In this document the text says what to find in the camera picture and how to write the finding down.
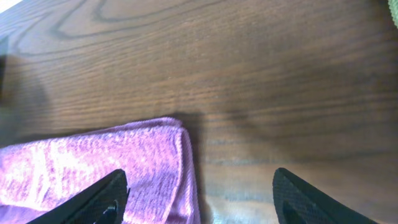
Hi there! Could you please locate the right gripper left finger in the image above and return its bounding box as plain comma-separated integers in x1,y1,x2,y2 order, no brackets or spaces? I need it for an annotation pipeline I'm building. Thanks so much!
29,169,130,224

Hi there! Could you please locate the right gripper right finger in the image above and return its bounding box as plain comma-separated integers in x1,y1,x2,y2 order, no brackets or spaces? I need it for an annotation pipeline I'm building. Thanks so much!
272,167,376,224

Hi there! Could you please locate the purple microfiber cloth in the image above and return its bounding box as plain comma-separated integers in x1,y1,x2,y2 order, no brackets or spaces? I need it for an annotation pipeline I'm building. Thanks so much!
1,118,200,223

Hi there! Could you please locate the flat green cloth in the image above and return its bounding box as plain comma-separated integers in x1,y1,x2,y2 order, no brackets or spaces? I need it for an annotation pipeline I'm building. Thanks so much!
387,0,398,27

